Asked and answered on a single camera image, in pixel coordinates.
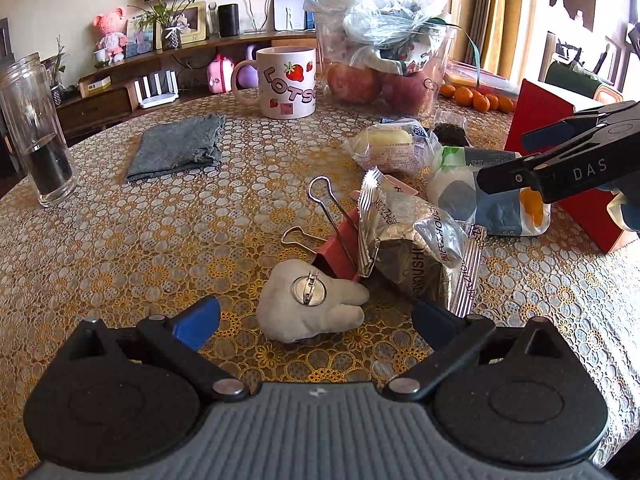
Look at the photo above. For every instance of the white plush brooch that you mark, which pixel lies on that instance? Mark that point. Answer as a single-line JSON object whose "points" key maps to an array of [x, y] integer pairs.
{"points": [[285, 312]]}

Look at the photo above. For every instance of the white flat device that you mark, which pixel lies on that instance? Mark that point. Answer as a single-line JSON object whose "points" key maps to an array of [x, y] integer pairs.
{"points": [[290, 14]]}

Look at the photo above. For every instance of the clear plastic bag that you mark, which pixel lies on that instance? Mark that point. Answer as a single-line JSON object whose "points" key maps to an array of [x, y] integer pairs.
{"points": [[380, 10]]}

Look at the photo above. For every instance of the clear craft organizer box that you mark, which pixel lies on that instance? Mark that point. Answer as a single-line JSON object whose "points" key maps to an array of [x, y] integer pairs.
{"points": [[475, 77]]}

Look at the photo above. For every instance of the green and orange organizer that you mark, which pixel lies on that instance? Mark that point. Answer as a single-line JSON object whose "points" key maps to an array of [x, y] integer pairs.
{"points": [[565, 76]]}

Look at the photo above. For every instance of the green ribbon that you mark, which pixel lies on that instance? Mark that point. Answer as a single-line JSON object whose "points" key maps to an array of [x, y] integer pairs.
{"points": [[472, 50]]}

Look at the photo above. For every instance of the beige curtain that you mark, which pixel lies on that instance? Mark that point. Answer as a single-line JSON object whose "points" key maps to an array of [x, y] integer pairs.
{"points": [[505, 10]]}

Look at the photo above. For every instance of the red cardboard box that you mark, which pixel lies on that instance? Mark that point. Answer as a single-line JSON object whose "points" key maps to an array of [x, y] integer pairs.
{"points": [[542, 110]]}

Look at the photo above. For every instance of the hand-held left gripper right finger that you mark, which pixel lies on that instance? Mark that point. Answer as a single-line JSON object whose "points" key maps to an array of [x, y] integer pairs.
{"points": [[434, 324]]}

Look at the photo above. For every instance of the clear bread packet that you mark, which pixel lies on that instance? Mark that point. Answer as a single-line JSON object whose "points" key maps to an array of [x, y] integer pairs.
{"points": [[390, 142]]}

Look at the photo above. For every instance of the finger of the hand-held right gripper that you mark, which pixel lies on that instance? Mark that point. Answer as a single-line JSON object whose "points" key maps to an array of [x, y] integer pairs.
{"points": [[510, 176], [560, 135]]}

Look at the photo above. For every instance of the silver snack packet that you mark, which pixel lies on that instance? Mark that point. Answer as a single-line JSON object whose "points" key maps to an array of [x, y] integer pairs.
{"points": [[410, 240]]}

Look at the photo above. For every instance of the person's right hand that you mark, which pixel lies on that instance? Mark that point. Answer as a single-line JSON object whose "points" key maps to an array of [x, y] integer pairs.
{"points": [[625, 210]]}

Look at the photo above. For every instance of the pink toy backpack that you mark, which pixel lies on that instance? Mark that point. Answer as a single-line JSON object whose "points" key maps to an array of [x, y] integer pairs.
{"points": [[220, 74]]}

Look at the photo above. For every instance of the pink binder clip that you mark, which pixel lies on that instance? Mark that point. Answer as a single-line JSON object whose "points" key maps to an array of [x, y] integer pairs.
{"points": [[342, 255]]}

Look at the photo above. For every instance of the red apple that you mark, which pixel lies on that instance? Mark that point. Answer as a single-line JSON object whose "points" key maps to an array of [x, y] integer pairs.
{"points": [[355, 85], [410, 92]]}

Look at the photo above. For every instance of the plastic bag of apples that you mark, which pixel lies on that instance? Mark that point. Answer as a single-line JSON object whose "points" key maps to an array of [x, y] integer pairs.
{"points": [[440, 60]]}

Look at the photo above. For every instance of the yellow and white box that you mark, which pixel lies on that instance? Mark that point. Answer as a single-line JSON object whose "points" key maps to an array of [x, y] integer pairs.
{"points": [[95, 86]]}

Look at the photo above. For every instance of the pink plush doll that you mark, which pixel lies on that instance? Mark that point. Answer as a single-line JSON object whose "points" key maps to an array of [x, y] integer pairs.
{"points": [[111, 35]]}

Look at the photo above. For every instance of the dark snack packet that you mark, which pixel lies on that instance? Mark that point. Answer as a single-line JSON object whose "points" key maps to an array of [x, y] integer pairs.
{"points": [[450, 130]]}

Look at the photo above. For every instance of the thin plant in dark pot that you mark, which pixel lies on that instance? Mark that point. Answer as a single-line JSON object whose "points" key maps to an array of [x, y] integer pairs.
{"points": [[57, 92]]}

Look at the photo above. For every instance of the pink strawberry mug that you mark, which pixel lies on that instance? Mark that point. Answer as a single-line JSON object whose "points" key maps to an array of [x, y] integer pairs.
{"points": [[287, 85]]}

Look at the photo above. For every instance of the clear glass bottle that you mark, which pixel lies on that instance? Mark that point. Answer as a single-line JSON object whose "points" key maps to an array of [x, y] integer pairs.
{"points": [[35, 125]]}

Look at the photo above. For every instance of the white router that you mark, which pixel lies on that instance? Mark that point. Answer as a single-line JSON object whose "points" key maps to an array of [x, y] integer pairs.
{"points": [[157, 91]]}

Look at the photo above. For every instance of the small picture card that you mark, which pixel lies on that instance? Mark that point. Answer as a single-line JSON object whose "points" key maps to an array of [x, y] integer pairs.
{"points": [[139, 40]]}

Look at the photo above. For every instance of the grey cloth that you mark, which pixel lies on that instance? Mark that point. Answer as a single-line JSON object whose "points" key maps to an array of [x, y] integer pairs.
{"points": [[175, 147]]}

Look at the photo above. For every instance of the small potted plant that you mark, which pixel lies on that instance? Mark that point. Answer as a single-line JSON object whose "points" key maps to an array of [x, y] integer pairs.
{"points": [[171, 37]]}

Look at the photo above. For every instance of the black speaker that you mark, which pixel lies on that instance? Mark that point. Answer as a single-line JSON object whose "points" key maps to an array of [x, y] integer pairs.
{"points": [[229, 20]]}

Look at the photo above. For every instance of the small white cup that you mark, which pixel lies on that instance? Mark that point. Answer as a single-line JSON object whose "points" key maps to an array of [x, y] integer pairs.
{"points": [[101, 59]]}

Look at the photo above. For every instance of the pile of tangerines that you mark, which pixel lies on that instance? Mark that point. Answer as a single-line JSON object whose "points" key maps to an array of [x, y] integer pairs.
{"points": [[465, 96]]}

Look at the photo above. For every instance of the purple round toy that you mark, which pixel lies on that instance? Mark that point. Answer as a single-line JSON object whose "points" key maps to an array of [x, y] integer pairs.
{"points": [[246, 67]]}

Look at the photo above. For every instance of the cream photo frame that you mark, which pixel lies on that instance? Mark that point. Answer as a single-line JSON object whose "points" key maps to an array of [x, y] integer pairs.
{"points": [[192, 20]]}

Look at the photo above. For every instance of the wooden television cabinet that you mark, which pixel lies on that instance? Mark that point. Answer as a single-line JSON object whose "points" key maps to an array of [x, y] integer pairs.
{"points": [[100, 107]]}

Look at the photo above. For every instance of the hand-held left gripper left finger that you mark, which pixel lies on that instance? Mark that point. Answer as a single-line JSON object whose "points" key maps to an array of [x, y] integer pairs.
{"points": [[197, 321]]}

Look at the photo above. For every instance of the green and white packet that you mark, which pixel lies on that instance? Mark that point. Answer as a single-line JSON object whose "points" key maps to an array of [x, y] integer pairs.
{"points": [[450, 190]]}

